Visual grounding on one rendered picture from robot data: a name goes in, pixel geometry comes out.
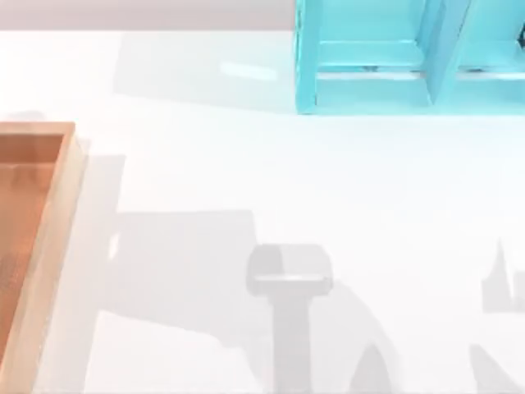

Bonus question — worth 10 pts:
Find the light blue rack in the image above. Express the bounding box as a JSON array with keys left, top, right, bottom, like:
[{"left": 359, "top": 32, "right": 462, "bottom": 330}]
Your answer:
[{"left": 293, "top": 0, "right": 525, "bottom": 117}]

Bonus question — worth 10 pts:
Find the shallow salmon-coloured box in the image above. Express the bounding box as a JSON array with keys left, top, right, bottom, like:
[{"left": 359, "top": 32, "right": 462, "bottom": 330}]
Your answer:
[{"left": 0, "top": 121, "right": 89, "bottom": 394}]

